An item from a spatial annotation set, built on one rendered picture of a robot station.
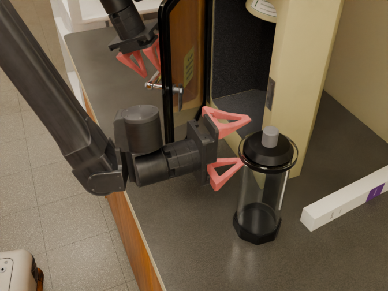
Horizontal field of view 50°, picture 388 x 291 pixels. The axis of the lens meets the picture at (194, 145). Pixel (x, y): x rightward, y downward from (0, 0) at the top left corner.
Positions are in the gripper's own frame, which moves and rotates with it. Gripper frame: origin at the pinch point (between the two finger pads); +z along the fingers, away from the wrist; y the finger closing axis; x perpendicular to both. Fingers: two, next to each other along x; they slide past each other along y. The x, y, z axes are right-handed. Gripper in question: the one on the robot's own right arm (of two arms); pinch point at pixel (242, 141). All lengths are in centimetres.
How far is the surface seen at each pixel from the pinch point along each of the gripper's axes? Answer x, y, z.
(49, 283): 68, -121, -49
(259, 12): 20.9, 13.0, 13.5
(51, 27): 333, -121, -11
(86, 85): 70, -26, -17
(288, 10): 9.1, 18.3, 11.9
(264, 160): -3.6, -2.5, 2.7
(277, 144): -1.4, -1.7, 6.5
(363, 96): 26, -20, 55
